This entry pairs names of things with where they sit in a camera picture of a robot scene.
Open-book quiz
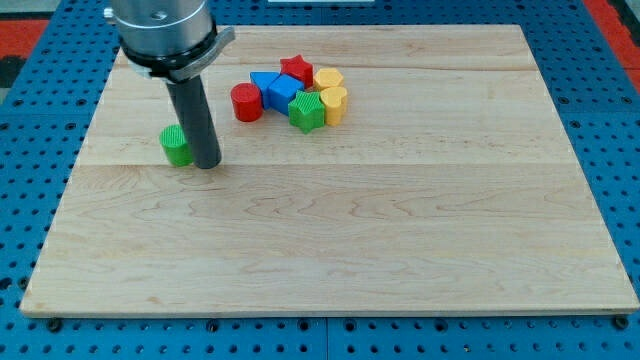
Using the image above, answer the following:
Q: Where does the green cylinder block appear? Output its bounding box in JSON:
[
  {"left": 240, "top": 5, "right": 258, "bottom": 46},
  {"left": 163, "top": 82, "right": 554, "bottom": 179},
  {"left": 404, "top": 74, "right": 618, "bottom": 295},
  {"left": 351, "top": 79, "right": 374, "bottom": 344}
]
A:
[{"left": 159, "top": 124, "right": 193, "bottom": 167}]

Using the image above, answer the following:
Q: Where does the yellow hexagon block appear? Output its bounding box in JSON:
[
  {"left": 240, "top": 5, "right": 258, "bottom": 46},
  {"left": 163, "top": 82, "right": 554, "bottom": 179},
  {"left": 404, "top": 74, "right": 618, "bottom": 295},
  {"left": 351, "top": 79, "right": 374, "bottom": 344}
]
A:
[{"left": 313, "top": 68, "right": 344, "bottom": 91}]

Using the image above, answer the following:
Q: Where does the red cylinder block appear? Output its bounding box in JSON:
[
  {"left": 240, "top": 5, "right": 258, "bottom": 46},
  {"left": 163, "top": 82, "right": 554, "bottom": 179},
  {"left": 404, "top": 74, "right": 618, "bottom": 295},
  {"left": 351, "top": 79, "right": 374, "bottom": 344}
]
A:
[{"left": 230, "top": 83, "right": 263, "bottom": 122}]

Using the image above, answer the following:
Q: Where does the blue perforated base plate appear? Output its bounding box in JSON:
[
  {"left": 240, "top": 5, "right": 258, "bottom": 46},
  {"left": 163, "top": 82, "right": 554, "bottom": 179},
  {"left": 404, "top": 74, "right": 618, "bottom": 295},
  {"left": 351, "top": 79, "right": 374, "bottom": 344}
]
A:
[{"left": 1, "top": 1, "right": 639, "bottom": 359}]

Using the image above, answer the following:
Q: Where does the blue cube block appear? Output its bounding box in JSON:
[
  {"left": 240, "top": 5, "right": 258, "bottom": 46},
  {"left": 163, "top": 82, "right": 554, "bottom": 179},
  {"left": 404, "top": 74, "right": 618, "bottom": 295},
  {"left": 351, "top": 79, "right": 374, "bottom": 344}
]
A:
[{"left": 267, "top": 74, "right": 304, "bottom": 116}]

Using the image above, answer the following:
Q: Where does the blue triangle block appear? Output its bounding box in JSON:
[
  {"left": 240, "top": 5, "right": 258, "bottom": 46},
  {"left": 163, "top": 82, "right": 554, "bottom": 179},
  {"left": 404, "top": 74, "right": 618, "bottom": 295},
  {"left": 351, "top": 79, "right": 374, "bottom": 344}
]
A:
[{"left": 250, "top": 71, "right": 280, "bottom": 110}]

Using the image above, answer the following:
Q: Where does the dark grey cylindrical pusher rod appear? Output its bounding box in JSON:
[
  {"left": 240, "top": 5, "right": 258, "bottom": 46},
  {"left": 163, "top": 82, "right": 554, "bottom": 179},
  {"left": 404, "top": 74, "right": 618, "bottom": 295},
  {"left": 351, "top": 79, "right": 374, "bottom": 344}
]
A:
[{"left": 166, "top": 76, "right": 222, "bottom": 169}]

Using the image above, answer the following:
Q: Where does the wooden board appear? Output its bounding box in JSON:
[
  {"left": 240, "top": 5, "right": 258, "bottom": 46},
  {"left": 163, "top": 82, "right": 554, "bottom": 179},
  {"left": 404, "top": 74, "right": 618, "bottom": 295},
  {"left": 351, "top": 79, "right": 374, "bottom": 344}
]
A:
[{"left": 20, "top": 25, "right": 639, "bottom": 318}]

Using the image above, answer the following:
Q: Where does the green star block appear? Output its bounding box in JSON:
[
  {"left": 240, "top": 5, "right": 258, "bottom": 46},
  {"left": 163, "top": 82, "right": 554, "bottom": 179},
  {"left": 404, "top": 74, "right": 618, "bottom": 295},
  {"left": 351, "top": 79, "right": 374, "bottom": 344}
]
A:
[{"left": 288, "top": 91, "right": 325, "bottom": 134}]

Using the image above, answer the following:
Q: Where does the yellow heart block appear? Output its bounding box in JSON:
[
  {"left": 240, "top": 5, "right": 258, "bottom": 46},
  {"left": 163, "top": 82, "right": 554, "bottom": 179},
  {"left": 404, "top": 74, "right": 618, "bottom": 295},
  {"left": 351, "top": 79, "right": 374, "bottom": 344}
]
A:
[{"left": 320, "top": 87, "right": 348, "bottom": 126}]

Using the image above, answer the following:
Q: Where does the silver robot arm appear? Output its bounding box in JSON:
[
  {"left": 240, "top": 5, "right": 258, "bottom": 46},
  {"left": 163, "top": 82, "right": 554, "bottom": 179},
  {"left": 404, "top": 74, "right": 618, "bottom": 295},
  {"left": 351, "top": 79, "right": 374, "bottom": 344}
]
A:
[{"left": 103, "top": 0, "right": 235, "bottom": 169}]

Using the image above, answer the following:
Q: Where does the red star block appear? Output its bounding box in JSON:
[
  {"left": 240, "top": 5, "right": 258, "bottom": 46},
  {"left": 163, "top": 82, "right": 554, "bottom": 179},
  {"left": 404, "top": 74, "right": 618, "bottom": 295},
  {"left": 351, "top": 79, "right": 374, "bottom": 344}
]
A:
[{"left": 280, "top": 54, "right": 314, "bottom": 89}]

